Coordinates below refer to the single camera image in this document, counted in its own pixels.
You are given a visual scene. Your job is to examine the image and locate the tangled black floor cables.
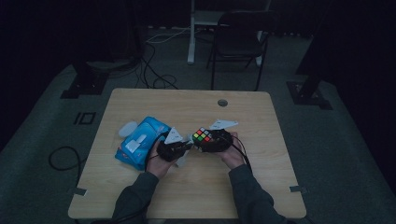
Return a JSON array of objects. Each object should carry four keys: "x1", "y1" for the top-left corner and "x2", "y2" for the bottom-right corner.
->
[{"x1": 134, "y1": 39, "x2": 180, "y2": 91}]

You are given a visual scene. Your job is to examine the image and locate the multicoloured puzzle cube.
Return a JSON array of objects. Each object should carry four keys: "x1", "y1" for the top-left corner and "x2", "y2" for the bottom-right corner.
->
[{"x1": 191, "y1": 126, "x2": 213, "y2": 145}]

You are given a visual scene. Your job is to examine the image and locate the black stand base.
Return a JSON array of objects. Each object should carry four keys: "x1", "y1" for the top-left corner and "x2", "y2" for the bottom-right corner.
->
[
  {"x1": 60, "y1": 60, "x2": 110, "y2": 100},
  {"x1": 286, "y1": 70, "x2": 333, "y2": 111}
]

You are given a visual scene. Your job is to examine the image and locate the person's right hand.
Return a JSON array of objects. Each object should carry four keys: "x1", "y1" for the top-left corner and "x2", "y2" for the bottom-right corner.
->
[{"x1": 218, "y1": 132, "x2": 248, "y2": 171}]

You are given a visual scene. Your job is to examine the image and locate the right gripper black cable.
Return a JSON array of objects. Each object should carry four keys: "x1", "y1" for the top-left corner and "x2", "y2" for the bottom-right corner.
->
[{"x1": 231, "y1": 134, "x2": 252, "y2": 175}]

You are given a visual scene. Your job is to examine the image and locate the grey round stand base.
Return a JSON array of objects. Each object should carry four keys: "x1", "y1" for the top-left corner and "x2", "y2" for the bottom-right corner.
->
[{"x1": 86, "y1": 59, "x2": 134, "y2": 72}]

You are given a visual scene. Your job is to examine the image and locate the black folding chair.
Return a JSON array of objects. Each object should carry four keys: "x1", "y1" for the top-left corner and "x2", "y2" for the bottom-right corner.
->
[{"x1": 205, "y1": 10, "x2": 280, "y2": 92}]

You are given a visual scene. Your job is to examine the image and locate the person's left hand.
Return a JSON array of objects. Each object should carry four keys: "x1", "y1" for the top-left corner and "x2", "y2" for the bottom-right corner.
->
[{"x1": 146, "y1": 140, "x2": 177, "y2": 180}]

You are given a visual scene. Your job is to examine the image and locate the blue wet wipes packet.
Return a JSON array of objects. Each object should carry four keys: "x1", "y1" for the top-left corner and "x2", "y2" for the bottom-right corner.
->
[{"x1": 114, "y1": 116, "x2": 172, "y2": 172}]

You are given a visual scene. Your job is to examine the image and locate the white wet wipe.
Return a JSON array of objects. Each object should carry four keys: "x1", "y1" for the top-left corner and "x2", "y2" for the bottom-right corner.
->
[{"x1": 176, "y1": 133, "x2": 195, "y2": 168}]

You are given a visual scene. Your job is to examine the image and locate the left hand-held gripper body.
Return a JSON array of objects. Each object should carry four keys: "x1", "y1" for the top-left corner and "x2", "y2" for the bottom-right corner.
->
[{"x1": 156, "y1": 126, "x2": 194, "y2": 162}]

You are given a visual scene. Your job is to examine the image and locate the white floor cable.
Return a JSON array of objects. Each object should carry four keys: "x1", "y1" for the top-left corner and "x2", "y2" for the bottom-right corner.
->
[{"x1": 145, "y1": 26, "x2": 191, "y2": 45}]

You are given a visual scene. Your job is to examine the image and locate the white oval lid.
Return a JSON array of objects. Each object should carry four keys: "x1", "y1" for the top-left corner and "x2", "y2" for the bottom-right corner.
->
[{"x1": 118, "y1": 120, "x2": 139, "y2": 138}]

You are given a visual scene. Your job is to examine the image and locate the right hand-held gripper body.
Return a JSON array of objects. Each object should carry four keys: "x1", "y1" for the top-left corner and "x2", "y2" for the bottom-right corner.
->
[{"x1": 205, "y1": 119, "x2": 239, "y2": 154}]

